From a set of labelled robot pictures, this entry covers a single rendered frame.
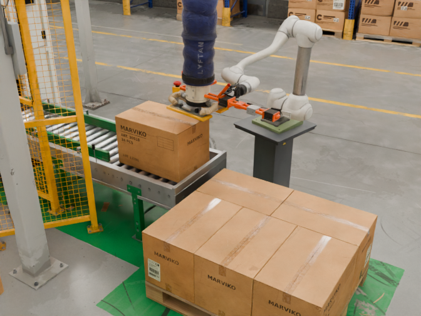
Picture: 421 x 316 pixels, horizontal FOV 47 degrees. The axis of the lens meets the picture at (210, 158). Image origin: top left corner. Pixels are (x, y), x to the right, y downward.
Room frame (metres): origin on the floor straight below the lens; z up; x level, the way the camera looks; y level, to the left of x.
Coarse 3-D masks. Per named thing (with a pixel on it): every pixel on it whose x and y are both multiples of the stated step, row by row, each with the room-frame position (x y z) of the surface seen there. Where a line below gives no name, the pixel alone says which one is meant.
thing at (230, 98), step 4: (220, 96) 3.06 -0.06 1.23; (224, 96) 3.09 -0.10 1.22; (228, 96) 3.09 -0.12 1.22; (232, 96) 3.08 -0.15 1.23; (220, 100) 3.02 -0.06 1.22; (224, 100) 3.00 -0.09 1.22; (228, 100) 2.99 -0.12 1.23; (232, 100) 3.03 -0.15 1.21; (220, 104) 3.02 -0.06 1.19; (224, 104) 3.01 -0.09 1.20; (228, 104) 2.99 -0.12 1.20
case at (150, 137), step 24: (120, 120) 3.37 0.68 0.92; (144, 120) 3.31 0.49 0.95; (168, 120) 3.31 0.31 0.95; (192, 120) 3.31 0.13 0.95; (120, 144) 3.39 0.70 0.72; (144, 144) 3.25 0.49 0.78; (168, 144) 3.12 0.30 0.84; (192, 144) 3.22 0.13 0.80; (144, 168) 3.26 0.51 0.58; (168, 168) 3.13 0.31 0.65; (192, 168) 3.21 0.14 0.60
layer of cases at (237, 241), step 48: (192, 192) 2.95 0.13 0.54; (240, 192) 2.95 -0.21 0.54; (288, 192) 2.95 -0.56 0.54; (144, 240) 2.48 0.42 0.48; (192, 240) 2.40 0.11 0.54; (240, 240) 2.40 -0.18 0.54; (288, 240) 2.40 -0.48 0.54; (336, 240) 2.40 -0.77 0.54; (192, 288) 2.28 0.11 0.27; (240, 288) 2.10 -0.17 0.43; (288, 288) 1.98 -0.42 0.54; (336, 288) 2.03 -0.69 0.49
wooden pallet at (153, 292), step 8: (368, 264) 2.66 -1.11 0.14; (360, 280) 2.52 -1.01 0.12; (152, 288) 2.45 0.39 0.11; (160, 288) 2.42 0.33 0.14; (152, 296) 2.46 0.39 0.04; (160, 296) 2.42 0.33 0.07; (168, 296) 2.46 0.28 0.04; (176, 296) 2.35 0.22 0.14; (352, 296) 2.38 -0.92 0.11; (168, 304) 2.40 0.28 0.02; (176, 304) 2.40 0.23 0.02; (184, 304) 2.40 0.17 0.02; (192, 304) 2.28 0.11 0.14; (184, 312) 2.32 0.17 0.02; (192, 312) 2.32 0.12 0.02; (200, 312) 2.32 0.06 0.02; (208, 312) 2.21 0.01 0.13; (344, 312) 2.25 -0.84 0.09
